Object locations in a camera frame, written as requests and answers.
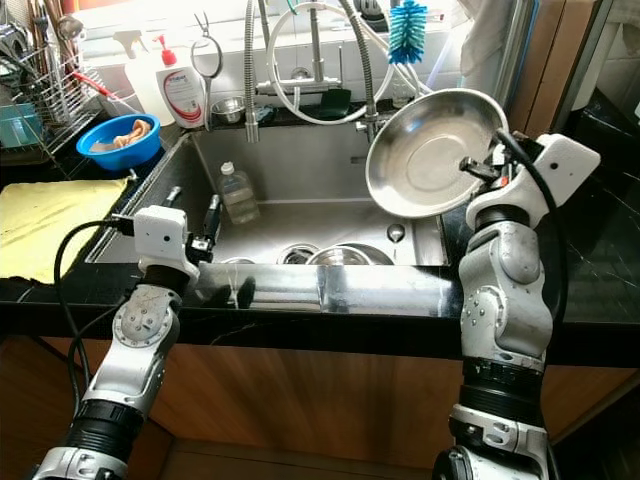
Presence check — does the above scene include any white spray bottle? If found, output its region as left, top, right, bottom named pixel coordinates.
left=115, top=30, right=172, bottom=124

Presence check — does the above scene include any white soap pump bottle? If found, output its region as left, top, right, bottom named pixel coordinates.
left=154, top=35, right=210, bottom=131

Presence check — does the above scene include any teal plastic container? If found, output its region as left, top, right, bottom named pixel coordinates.
left=0, top=103, right=47, bottom=150

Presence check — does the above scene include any small steel cup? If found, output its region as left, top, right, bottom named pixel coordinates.
left=210, top=96, right=250, bottom=125

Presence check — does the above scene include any round steel drain strainer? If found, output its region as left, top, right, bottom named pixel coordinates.
left=279, top=243, right=321, bottom=267

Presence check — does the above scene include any wooden cabinet front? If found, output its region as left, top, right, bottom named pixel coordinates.
left=0, top=335, right=640, bottom=480

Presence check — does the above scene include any white looped hose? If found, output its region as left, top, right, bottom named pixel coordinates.
left=264, top=2, right=433, bottom=127

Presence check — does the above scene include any blue bottle brush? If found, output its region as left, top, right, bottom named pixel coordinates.
left=387, top=0, right=430, bottom=66

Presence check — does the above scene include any metal wire ring strainer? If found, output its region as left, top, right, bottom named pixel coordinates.
left=189, top=10, right=224, bottom=131

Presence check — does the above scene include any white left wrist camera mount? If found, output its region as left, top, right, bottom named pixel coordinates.
left=134, top=205, right=193, bottom=277

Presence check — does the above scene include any grey braided faucet hose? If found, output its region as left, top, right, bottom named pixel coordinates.
left=343, top=0, right=385, bottom=142

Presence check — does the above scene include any chrome faucet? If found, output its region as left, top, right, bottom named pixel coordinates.
left=270, top=8, right=373, bottom=112

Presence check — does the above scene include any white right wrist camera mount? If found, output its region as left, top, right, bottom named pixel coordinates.
left=465, top=133, right=603, bottom=230

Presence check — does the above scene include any dark green sponge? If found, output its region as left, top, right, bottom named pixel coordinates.
left=315, top=88, right=354, bottom=120

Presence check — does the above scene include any stainless steel sink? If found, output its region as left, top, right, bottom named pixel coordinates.
left=84, top=130, right=453, bottom=313

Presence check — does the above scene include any metal wire dish rack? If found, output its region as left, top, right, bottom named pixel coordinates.
left=0, top=0, right=107, bottom=167

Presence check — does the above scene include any wide steel plate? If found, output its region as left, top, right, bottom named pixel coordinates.
left=364, top=88, right=511, bottom=220

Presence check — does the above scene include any black plastic handle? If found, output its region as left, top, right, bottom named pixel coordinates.
left=360, top=0, right=392, bottom=23

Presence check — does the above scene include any beige orange rag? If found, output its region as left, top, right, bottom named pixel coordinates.
left=90, top=118, right=152, bottom=152

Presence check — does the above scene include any chrome spring hose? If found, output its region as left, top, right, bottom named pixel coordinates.
left=243, top=0, right=265, bottom=143

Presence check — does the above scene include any yellow cloth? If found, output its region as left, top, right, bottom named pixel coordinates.
left=0, top=178, right=132, bottom=285

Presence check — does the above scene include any steel ladle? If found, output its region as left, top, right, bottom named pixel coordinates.
left=58, top=15, right=87, bottom=58

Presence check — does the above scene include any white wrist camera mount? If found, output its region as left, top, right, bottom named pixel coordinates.
left=465, top=133, right=603, bottom=230
left=134, top=205, right=193, bottom=277

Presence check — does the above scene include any blue plastic bowl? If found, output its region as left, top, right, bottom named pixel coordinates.
left=76, top=113, right=162, bottom=173

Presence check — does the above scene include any clear plastic bottle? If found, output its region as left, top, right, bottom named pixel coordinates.
left=220, top=162, right=262, bottom=227

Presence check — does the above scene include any red handled utensil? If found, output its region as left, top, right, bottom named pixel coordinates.
left=72, top=68, right=123, bottom=104

